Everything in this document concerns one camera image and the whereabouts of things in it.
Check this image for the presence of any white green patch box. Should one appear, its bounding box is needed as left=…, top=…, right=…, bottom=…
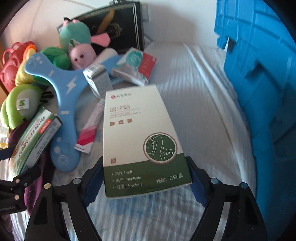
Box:
left=103, top=85, right=192, bottom=198

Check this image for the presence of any red teal medicine box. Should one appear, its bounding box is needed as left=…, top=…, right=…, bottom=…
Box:
left=111, top=48, right=157, bottom=86

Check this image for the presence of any green white medicine box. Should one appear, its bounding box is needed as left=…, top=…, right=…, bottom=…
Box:
left=9, top=106, right=62, bottom=177

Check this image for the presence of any pink white ointment tube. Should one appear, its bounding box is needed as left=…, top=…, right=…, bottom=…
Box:
left=74, top=99, right=105, bottom=154

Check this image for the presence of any green caterpillar plush toy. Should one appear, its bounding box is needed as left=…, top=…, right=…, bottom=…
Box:
left=0, top=44, right=71, bottom=130

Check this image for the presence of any blue foam boomerang toy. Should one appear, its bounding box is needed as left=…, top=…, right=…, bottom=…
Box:
left=25, top=52, right=121, bottom=172

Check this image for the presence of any red bear-shaped plastic bag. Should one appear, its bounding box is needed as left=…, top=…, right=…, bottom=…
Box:
left=1, top=41, right=34, bottom=94

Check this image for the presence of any small grey white box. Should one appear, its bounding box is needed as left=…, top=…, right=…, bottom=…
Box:
left=83, top=64, right=113, bottom=99

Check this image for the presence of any pink pig plush teal dress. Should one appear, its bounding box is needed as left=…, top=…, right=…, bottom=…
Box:
left=59, top=19, right=110, bottom=70

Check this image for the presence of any blue plastic storage crate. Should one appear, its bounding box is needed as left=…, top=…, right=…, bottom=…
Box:
left=215, top=1, right=295, bottom=240

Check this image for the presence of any black gift box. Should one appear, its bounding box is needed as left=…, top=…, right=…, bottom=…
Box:
left=64, top=1, right=144, bottom=54

